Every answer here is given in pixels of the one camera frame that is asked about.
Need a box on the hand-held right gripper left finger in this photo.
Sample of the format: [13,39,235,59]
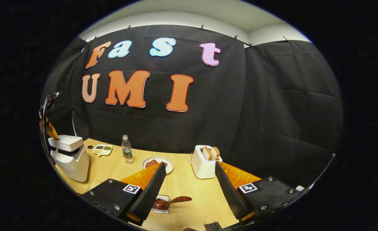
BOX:
[81,162,167,227]

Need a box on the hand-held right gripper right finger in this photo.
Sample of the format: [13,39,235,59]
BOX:
[215,161,305,222]

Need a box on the brown wooden spoon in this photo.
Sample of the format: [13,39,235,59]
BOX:
[153,196,192,211]

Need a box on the white rice cooker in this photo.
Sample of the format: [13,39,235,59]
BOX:
[48,135,90,183]

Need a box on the white round plate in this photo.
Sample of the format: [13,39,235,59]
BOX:
[142,156,174,175]

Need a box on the white toaster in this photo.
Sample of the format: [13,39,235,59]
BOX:
[190,145,223,179]

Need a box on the clear plastic water bottle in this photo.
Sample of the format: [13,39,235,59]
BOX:
[121,135,135,165]

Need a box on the white divided bean dish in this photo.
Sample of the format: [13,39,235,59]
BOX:
[92,144,113,157]

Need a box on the black backdrop cloth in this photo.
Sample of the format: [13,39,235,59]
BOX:
[41,24,343,190]

